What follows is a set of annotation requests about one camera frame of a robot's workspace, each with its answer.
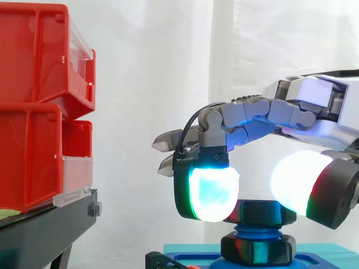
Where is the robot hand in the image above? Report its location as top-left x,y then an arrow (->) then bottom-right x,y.
151,69 -> 359,230

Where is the blue threaded bolt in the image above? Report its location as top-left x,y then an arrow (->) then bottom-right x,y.
208,224 -> 298,269

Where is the turquoise plate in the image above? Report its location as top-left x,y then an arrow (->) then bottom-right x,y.
163,243 -> 359,269

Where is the blue plate with square hollows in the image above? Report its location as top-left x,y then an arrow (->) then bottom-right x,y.
164,251 -> 324,269

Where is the black-and-orange clip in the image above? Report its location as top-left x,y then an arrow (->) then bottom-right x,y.
145,251 -> 197,269

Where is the red bin with clear plate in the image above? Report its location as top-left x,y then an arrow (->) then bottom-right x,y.
0,102 -> 94,214
0,3 -> 96,118

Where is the black stand with green tape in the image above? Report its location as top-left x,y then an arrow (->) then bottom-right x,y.
0,189 -> 103,269

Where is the thin black cable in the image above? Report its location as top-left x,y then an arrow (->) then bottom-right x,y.
177,102 -> 225,154

